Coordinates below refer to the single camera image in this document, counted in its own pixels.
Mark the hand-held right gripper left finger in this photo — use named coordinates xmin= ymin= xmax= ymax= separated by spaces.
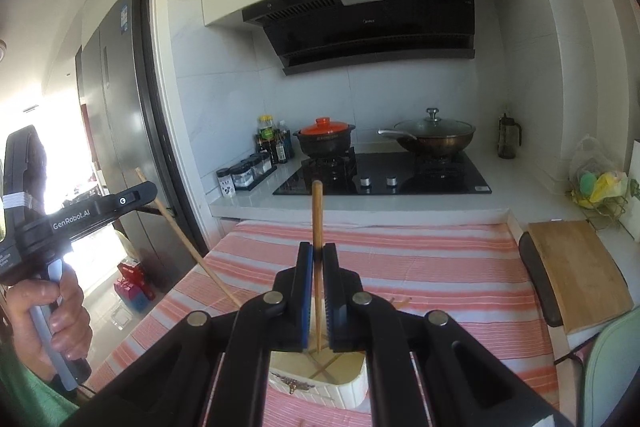
xmin=65 ymin=242 xmax=315 ymax=427

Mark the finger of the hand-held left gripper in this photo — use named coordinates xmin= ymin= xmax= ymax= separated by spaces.
xmin=131 ymin=180 xmax=159 ymax=212

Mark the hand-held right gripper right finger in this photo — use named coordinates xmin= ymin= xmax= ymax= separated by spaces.
xmin=322 ymin=242 xmax=574 ymax=427

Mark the brown wooden chopstick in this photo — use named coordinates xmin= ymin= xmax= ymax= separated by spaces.
xmin=135 ymin=167 xmax=242 ymax=309
xmin=311 ymin=347 xmax=346 ymax=379
xmin=311 ymin=179 xmax=325 ymax=354

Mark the cream utensil holder box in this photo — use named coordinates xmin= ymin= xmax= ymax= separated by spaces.
xmin=267 ymin=336 xmax=372 ymax=412

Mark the person's left forearm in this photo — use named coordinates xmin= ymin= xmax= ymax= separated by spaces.
xmin=0 ymin=342 xmax=82 ymax=427

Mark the person's left hand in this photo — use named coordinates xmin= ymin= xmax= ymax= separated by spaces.
xmin=7 ymin=266 xmax=94 ymax=379

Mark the red toy box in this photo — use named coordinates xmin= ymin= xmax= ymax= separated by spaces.
xmin=113 ymin=256 xmax=157 ymax=314

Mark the grey refrigerator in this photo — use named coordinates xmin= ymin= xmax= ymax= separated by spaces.
xmin=75 ymin=0 xmax=168 ymax=230

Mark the row of spice jars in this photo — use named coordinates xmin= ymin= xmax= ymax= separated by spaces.
xmin=215 ymin=152 xmax=277 ymax=198

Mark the pink striped tablecloth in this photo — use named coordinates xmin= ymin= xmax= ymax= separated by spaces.
xmin=85 ymin=219 xmax=562 ymax=427

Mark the group of sauce bottles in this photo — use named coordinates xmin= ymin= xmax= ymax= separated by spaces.
xmin=253 ymin=114 xmax=294 ymax=168

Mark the black pot with orange lid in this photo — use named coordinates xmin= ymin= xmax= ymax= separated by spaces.
xmin=292 ymin=117 xmax=357 ymax=160

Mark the black gas cooktop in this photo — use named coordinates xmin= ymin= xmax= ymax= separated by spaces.
xmin=272 ymin=147 xmax=494 ymax=197

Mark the wok with glass lid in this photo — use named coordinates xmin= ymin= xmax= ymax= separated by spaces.
xmin=377 ymin=108 xmax=477 ymax=160

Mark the black padded bar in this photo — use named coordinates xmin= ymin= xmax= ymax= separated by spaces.
xmin=518 ymin=231 xmax=564 ymax=329

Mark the dark water jug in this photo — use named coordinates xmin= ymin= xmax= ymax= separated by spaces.
xmin=497 ymin=112 xmax=524 ymax=160

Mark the wooden cutting board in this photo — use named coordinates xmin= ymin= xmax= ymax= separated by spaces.
xmin=527 ymin=219 xmax=636 ymax=336

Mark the black range hood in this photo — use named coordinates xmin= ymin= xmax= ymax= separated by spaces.
xmin=242 ymin=0 xmax=486 ymax=78

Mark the plastic bag with yellow contents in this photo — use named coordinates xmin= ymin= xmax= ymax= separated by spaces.
xmin=569 ymin=134 xmax=640 ymax=235

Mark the green cutting board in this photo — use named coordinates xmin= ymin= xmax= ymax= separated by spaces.
xmin=582 ymin=321 xmax=640 ymax=427

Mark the dark door frame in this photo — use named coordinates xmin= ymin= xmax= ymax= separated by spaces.
xmin=30 ymin=0 xmax=210 ymax=260

